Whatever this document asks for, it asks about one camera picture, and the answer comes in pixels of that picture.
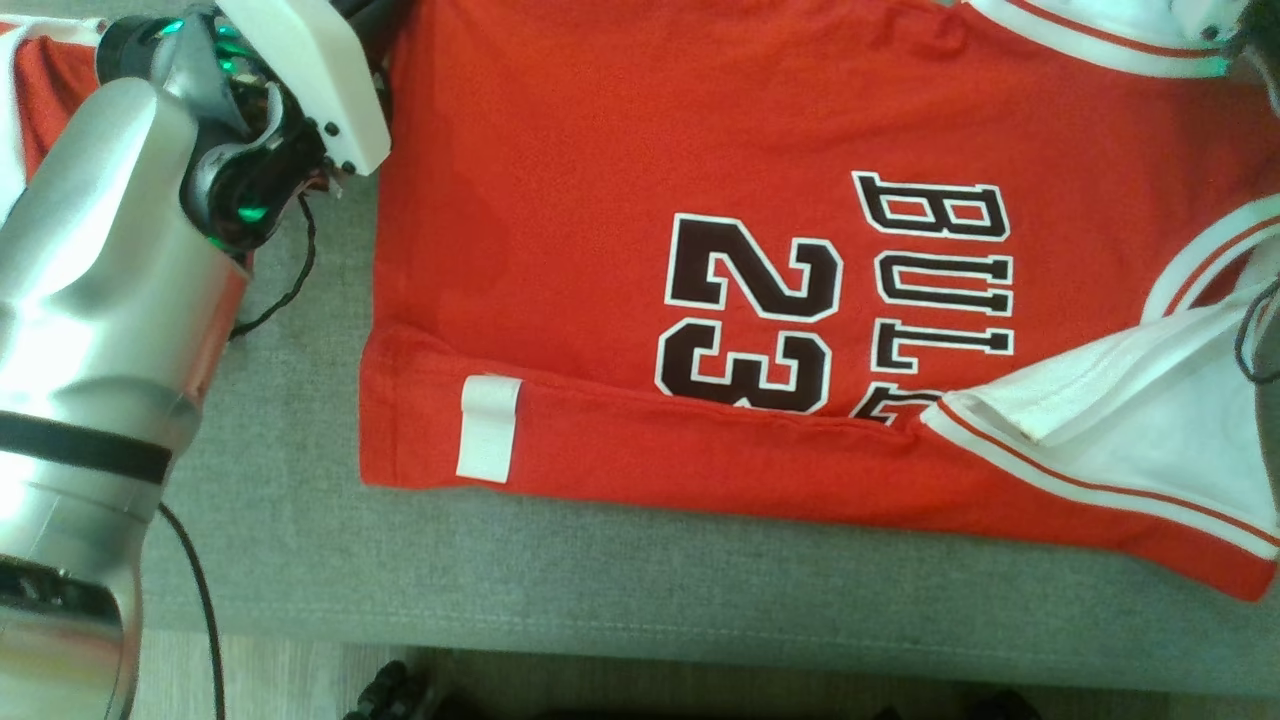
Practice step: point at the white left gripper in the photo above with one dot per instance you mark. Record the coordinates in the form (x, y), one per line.
(310, 60)

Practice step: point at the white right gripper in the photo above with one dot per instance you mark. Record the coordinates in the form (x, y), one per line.
(1205, 18)

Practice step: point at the red shorts with white stripe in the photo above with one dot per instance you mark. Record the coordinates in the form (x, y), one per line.
(55, 80)

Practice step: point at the red Bulls 23 jersey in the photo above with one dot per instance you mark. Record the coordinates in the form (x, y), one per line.
(600, 150)

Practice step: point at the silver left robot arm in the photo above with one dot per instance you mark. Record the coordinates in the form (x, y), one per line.
(90, 300)

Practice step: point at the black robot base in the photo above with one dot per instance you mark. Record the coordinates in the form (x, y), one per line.
(390, 695)

